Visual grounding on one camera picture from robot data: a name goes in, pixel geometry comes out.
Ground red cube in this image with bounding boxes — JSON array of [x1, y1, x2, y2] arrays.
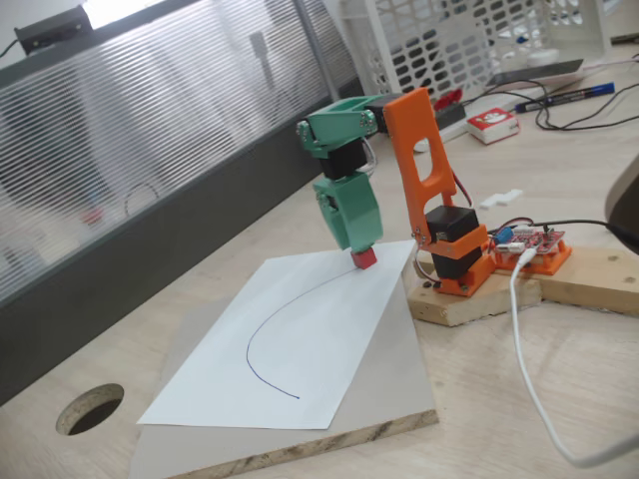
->
[[349, 247, 377, 272]]

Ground white paper sheet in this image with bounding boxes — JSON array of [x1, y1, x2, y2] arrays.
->
[[137, 239, 418, 431]]

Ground black rectangular box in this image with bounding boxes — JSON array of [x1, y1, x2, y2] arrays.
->
[[434, 103, 466, 130]]

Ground light wooden base block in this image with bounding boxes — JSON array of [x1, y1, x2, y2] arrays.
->
[[406, 248, 544, 328]]

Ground white plastic piece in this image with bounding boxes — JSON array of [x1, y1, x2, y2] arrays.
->
[[479, 188, 524, 209]]

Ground small red object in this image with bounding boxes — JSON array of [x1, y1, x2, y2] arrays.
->
[[431, 89, 463, 112]]

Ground grey chipboard panel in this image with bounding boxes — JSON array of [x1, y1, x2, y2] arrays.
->
[[128, 239, 440, 479]]

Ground red and white small box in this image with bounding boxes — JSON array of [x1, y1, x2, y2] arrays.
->
[[466, 107, 521, 146]]

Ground red controller circuit board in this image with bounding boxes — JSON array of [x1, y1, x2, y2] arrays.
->
[[488, 224, 568, 255]]

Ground ribbed glass desk partition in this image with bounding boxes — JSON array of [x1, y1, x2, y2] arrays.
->
[[0, 0, 378, 405]]

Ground dark grey flat tablet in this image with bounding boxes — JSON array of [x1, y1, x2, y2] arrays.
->
[[486, 58, 585, 87]]

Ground blue marker pen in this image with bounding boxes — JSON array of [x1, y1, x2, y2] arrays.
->
[[513, 82, 616, 115]]

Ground long wooden base plank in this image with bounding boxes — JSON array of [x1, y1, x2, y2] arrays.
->
[[536, 242, 639, 316]]

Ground dark grey rounded object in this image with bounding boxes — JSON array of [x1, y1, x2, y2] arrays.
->
[[603, 154, 639, 236]]

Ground white plastic lattice crate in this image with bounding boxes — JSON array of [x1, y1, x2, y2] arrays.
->
[[338, 0, 613, 154]]

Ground black box device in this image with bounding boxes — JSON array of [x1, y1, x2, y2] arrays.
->
[[13, 4, 96, 55]]

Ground white usb cable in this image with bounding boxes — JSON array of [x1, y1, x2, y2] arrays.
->
[[508, 248, 639, 469]]

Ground orange circuit board mount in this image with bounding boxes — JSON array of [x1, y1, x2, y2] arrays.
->
[[491, 239, 574, 276]]

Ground thick black power cable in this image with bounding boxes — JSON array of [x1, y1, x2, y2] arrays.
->
[[528, 219, 639, 250]]

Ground thin black cable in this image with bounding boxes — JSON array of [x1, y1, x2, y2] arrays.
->
[[534, 84, 639, 132]]

